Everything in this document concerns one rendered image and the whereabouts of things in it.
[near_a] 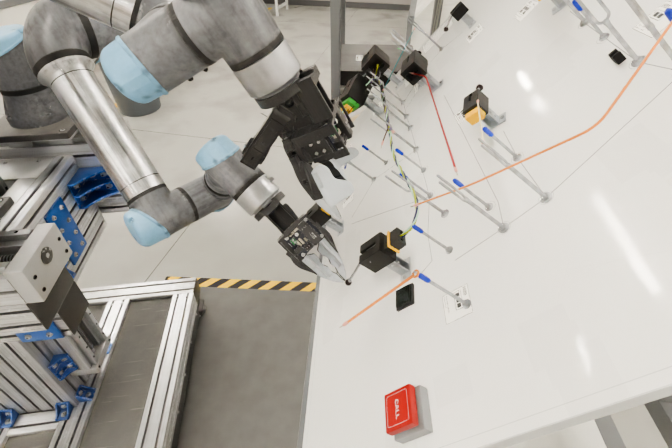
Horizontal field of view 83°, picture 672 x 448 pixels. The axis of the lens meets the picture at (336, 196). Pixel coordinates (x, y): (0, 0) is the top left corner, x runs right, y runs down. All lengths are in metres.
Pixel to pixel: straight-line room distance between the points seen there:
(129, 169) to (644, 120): 0.78
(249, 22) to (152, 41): 0.11
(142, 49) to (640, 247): 0.57
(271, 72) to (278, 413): 1.52
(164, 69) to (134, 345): 1.50
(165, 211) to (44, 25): 0.37
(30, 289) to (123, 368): 0.94
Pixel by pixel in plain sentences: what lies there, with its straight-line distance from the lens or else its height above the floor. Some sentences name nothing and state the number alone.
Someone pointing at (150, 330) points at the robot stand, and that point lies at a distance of 1.88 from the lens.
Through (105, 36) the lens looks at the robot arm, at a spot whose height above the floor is 1.44.
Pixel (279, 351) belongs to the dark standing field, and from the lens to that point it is 1.91.
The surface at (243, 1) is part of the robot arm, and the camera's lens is 0.46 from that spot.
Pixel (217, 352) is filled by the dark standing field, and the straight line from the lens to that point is 1.97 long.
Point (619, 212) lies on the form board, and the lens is 0.55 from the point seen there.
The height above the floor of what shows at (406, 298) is 1.11.
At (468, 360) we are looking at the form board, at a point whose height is 1.17.
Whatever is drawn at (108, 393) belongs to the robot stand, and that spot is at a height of 0.21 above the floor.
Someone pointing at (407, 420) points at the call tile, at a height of 1.13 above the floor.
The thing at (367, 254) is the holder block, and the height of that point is 1.15.
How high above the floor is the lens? 1.65
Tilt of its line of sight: 38 degrees down
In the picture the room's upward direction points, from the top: straight up
